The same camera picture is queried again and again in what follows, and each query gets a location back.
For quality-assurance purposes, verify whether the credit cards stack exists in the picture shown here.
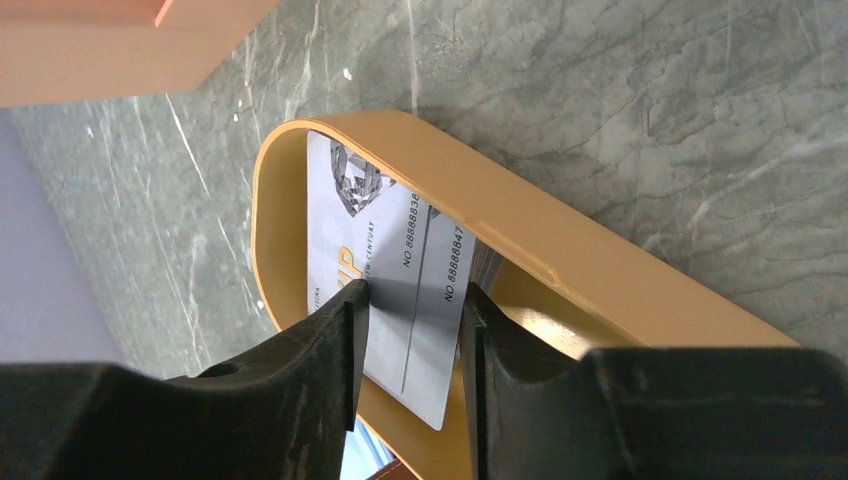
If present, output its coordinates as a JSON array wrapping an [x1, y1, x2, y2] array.
[[305, 130, 505, 319]]

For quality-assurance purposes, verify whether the orange desk organizer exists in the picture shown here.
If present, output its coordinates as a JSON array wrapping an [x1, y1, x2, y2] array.
[[1, 1, 277, 108]]

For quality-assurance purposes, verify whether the yellow oval tray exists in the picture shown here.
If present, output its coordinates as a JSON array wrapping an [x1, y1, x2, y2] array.
[[251, 109, 800, 480]]

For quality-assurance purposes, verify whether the brown leather card holder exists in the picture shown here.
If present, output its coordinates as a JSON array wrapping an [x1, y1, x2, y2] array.
[[339, 419, 416, 480]]

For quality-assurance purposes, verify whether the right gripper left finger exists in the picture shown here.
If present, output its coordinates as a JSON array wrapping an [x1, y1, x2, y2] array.
[[1, 280, 369, 479]]

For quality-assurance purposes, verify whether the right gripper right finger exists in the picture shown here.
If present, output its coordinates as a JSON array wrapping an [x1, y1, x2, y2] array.
[[461, 285, 847, 479]]

